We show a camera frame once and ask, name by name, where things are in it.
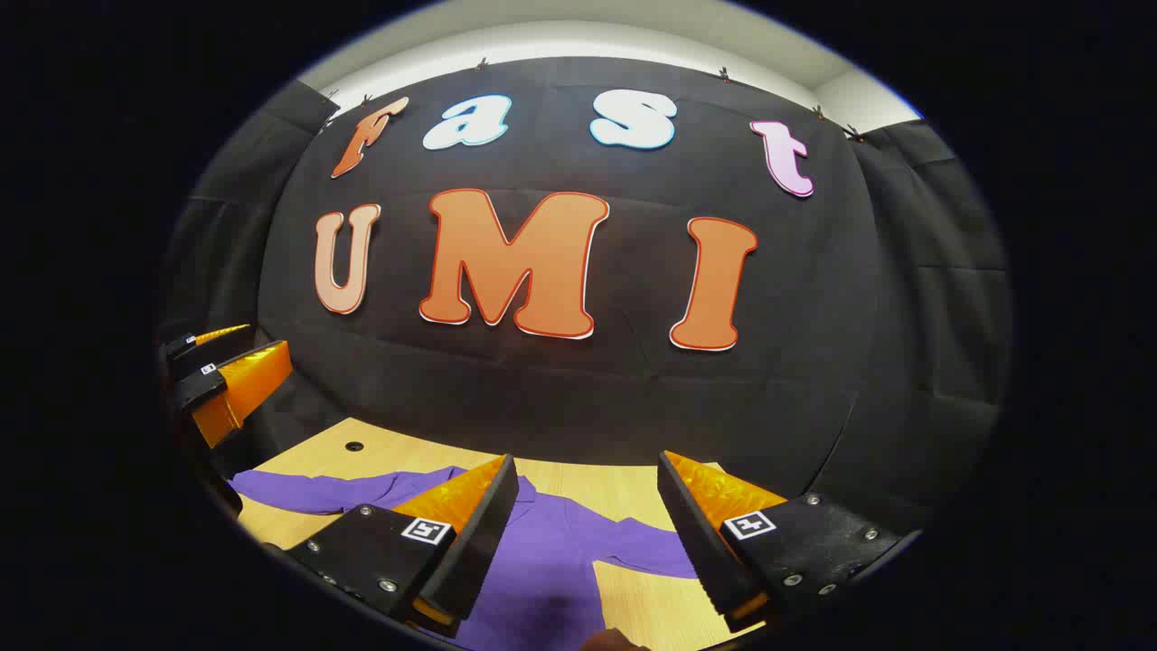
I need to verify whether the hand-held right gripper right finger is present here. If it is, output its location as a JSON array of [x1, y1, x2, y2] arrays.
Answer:
[[655, 449, 923, 636]]

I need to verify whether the black backdrop cloth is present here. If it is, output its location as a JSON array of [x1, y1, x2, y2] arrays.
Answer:
[[158, 56, 1013, 534]]

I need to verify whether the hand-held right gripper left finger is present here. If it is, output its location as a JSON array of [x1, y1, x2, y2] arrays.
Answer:
[[262, 452, 522, 638]]

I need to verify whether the purple knit shirt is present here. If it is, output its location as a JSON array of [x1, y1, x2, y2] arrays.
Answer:
[[226, 466, 724, 651]]

